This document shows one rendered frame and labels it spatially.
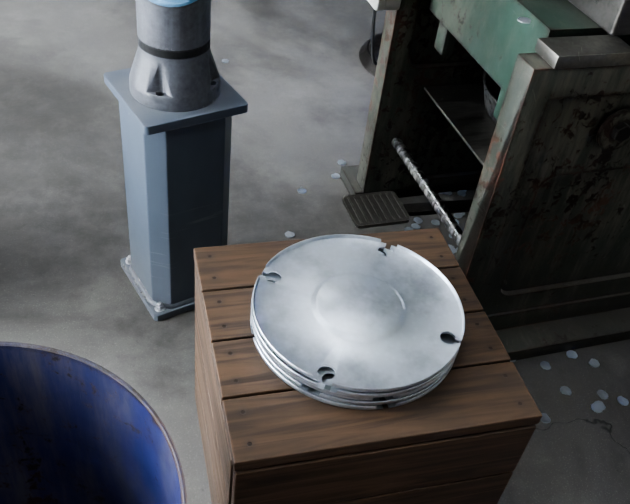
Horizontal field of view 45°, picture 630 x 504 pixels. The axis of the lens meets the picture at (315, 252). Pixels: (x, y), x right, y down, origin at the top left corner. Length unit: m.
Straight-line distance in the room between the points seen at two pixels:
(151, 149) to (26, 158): 0.72
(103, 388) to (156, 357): 0.62
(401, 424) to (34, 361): 0.44
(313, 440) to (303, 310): 0.18
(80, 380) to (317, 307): 0.33
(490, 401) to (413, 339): 0.13
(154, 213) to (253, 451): 0.59
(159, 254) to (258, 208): 0.42
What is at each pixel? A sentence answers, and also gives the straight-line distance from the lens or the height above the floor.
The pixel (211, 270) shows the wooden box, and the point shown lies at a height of 0.35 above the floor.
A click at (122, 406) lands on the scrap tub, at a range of 0.84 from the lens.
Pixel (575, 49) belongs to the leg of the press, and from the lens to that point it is 1.21.
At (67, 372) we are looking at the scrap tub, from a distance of 0.87.
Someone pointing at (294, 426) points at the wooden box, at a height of 0.35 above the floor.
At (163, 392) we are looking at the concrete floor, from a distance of 1.41.
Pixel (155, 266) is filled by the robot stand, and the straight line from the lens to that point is 1.46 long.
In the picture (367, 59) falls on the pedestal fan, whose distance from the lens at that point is 2.43.
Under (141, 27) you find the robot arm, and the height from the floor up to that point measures 0.57.
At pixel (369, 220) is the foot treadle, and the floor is 0.16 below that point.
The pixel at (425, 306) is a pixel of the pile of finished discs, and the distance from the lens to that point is 1.05.
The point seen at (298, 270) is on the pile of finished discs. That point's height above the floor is 0.39.
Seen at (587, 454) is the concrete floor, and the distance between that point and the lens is 1.49.
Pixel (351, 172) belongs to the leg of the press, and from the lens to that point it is 1.89.
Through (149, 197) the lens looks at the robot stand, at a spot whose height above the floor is 0.28.
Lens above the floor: 1.12
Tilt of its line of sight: 41 degrees down
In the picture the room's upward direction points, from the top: 8 degrees clockwise
